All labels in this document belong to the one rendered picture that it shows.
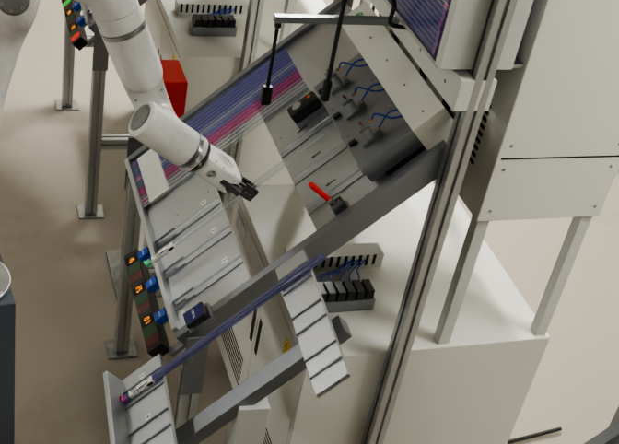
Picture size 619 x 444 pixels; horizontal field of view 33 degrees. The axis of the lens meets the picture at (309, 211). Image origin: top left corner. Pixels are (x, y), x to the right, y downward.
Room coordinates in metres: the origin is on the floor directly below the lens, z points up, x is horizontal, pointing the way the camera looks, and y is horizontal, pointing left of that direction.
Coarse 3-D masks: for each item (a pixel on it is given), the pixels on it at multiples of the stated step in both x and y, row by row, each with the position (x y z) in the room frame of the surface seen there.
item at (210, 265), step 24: (192, 192) 2.10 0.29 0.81; (216, 192) 2.06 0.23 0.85; (168, 216) 2.05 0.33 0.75; (192, 216) 2.01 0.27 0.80; (168, 240) 1.97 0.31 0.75; (192, 240) 1.94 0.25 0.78; (216, 240) 1.91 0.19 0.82; (168, 264) 1.90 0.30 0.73; (192, 264) 1.87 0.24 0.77; (216, 264) 1.84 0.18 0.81; (240, 264) 1.81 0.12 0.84; (192, 288) 1.80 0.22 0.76; (216, 288) 1.77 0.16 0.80
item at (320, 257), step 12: (312, 264) 1.57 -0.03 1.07; (288, 276) 1.57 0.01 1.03; (300, 276) 1.57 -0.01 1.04; (276, 288) 1.55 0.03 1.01; (264, 300) 1.54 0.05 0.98; (240, 312) 1.54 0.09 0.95; (228, 324) 1.52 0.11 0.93; (204, 336) 1.52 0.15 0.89; (216, 336) 1.51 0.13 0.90; (192, 348) 1.50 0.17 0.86; (180, 360) 1.49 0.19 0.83; (156, 372) 1.49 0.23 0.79; (168, 372) 1.48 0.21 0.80
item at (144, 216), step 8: (128, 160) 2.28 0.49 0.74; (128, 168) 2.26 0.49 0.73; (136, 184) 2.19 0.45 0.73; (136, 192) 2.15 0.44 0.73; (136, 200) 2.13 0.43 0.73; (144, 208) 2.10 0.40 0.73; (144, 216) 2.06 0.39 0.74; (144, 224) 2.03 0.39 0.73; (152, 232) 2.02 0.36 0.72; (152, 240) 1.98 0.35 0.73; (152, 248) 1.95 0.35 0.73; (160, 264) 1.90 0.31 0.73; (160, 272) 1.87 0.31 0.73; (160, 280) 1.84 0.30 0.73; (160, 288) 1.81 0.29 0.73; (168, 288) 1.82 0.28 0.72; (168, 296) 1.79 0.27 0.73; (168, 304) 1.76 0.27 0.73; (168, 312) 1.74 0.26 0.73; (176, 312) 1.76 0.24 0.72; (176, 320) 1.72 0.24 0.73; (176, 328) 1.69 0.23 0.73
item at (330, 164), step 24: (336, 24) 2.44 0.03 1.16; (288, 48) 2.44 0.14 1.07; (312, 48) 2.40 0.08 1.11; (312, 72) 2.31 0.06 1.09; (288, 120) 2.19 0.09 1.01; (288, 144) 2.11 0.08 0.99; (336, 144) 2.04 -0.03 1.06; (288, 168) 2.03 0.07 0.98; (312, 168) 2.00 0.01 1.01; (336, 168) 1.97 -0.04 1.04; (312, 192) 1.93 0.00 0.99; (336, 192) 1.90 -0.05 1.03; (360, 192) 1.87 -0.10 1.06; (312, 216) 1.86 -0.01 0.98
